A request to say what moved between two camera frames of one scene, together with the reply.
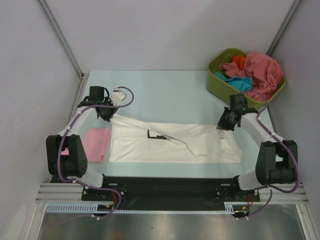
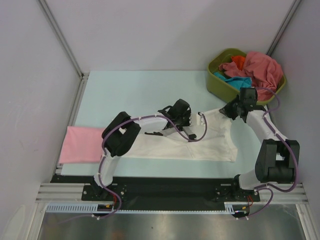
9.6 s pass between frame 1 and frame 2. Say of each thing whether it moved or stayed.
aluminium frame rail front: stayed
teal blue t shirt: stayed
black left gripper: moved
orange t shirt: stayed
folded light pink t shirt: stayed
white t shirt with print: moved
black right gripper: moved
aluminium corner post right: stayed
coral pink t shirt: stayed
